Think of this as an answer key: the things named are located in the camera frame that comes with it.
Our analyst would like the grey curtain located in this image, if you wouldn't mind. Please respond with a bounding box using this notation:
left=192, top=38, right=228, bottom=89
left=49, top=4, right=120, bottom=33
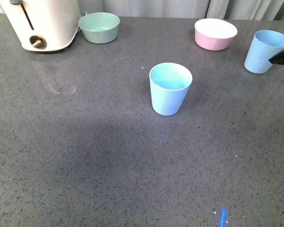
left=0, top=0, right=284, bottom=21

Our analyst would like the green bowl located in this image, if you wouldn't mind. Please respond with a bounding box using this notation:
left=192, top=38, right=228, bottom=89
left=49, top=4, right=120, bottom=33
left=78, top=12, right=120, bottom=44

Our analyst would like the blue cup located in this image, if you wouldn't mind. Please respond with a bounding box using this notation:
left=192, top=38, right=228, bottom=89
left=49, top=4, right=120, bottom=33
left=149, top=62, right=193, bottom=116
left=244, top=30, right=284, bottom=74

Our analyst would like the cream white toaster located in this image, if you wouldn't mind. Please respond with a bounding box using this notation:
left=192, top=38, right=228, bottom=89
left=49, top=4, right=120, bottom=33
left=0, top=0, right=81, bottom=52

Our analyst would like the pink bowl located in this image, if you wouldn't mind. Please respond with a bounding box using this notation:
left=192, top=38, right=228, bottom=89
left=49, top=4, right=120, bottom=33
left=195, top=18, right=238, bottom=51

